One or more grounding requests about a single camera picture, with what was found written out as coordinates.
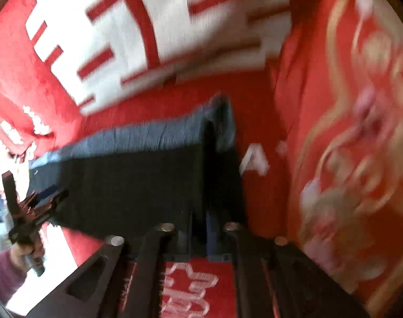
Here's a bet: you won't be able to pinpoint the black pants with blue trim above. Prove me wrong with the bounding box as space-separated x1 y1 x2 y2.
29 96 246 238

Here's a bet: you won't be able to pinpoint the purple sleeved forearm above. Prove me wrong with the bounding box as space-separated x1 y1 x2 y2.
0 249 27 304

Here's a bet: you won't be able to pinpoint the person left hand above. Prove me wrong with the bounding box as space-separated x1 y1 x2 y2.
10 236 45 273

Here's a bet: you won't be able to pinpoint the red wedding sofa cover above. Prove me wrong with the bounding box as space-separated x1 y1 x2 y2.
0 0 291 317

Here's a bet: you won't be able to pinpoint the red embroidered cushion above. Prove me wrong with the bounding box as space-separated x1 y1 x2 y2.
275 0 403 317

